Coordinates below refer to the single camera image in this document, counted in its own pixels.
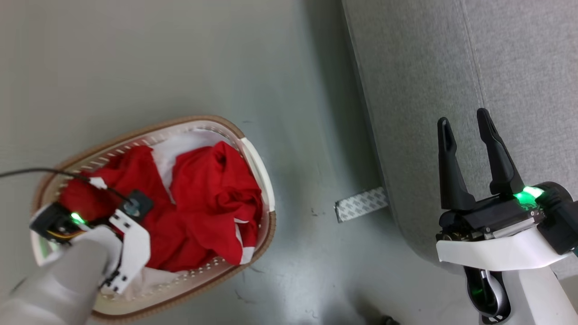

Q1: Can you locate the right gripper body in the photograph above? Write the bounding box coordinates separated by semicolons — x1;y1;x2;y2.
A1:
435;186;545;242

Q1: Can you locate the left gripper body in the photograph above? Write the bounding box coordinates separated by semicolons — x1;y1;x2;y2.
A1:
29;202;89;245

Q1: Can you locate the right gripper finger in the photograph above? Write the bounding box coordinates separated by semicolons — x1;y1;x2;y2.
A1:
437;117;476;211
476;108;525;196

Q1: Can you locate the red garment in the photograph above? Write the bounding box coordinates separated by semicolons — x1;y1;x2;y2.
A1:
59;141;263;272

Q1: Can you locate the white basket with brown rim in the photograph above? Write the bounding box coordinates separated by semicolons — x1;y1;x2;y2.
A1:
29;115;277;324

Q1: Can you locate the grey patterned tape strip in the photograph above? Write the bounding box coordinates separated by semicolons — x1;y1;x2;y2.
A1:
334;187;390;223

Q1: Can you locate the grey fabric sofa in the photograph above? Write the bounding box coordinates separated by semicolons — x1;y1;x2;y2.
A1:
341;0;578;281

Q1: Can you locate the white cloth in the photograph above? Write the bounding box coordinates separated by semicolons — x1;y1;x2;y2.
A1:
100;130;232;301

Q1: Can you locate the thin black cable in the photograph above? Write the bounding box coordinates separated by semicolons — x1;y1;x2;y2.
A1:
0;168;132;204

